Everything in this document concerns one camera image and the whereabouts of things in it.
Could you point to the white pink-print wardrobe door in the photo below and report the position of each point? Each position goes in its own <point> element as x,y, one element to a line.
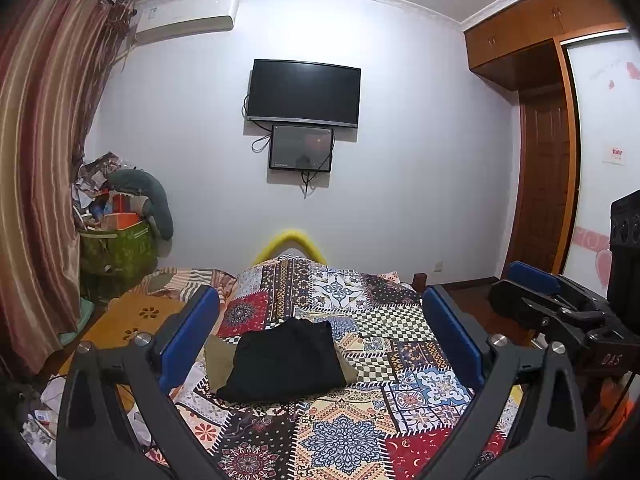
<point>595,200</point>

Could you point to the brown wooden door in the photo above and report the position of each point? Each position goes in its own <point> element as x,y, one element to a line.
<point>542,185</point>

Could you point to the black pants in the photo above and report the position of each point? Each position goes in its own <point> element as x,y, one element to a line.
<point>285,360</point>

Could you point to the yellow foam bed-end pad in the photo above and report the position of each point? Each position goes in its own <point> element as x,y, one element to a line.
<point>290,235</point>

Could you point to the overhead wooden cabinet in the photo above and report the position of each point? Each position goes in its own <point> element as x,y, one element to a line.
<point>505,45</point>

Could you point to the grey curved pillow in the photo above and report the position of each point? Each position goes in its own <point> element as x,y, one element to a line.
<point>155,200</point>

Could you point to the scattered white papers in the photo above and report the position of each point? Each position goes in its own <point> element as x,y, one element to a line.
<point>42,420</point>

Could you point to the striped red beige curtain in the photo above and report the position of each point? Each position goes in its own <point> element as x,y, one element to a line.
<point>40,160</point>

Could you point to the khaki pants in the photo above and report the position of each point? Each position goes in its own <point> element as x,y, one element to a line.
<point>217,360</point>

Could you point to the black wall television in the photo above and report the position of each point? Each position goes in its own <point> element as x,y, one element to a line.
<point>305,91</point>

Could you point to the white wall socket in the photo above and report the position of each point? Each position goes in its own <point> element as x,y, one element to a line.
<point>438,266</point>

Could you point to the orange striped quilt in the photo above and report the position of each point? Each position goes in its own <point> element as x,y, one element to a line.
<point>200,277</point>

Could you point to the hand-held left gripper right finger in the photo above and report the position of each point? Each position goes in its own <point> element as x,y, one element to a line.
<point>452,335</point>

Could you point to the paper label sticker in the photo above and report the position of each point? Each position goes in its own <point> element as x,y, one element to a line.
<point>617,154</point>

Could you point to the dark wooden bedpost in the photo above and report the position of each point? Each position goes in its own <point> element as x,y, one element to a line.
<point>421,282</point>

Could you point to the orange yellow fleece blanket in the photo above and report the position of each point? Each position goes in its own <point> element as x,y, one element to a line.
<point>612,410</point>

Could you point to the small black wall monitor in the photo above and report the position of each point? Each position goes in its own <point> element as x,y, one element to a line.
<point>300,147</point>

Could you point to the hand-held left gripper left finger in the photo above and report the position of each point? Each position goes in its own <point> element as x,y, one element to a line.
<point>192,335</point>

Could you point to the pale green plastic basin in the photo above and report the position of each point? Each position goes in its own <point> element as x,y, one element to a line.
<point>82,320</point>

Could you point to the white wall air conditioner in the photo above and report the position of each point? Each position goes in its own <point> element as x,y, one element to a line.
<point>185,17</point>

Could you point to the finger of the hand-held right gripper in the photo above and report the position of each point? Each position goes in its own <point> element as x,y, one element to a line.
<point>510,300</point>
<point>535,275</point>

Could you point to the patchwork print bedsheet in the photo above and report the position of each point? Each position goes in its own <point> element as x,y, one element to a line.
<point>350,410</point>

